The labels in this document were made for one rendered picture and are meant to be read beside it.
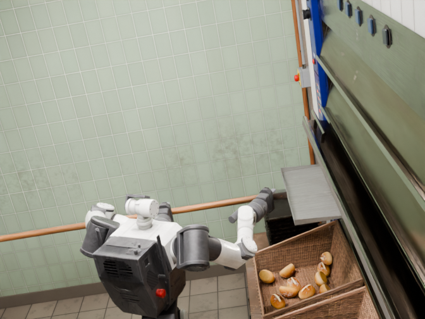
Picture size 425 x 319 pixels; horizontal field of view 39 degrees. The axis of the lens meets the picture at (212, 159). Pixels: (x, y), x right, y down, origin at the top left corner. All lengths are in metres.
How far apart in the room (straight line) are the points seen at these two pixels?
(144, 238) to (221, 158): 1.91
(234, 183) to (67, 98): 1.24
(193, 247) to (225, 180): 2.01
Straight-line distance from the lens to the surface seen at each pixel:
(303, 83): 3.54
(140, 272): 2.11
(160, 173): 4.09
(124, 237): 2.24
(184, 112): 3.92
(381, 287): 1.72
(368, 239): 1.98
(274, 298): 3.07
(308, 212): 2.64
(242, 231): 2.49
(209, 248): 2.16
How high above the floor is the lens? 2.45
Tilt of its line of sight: 22 degrees down
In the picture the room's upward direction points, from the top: 11 degrees counter-clockwise
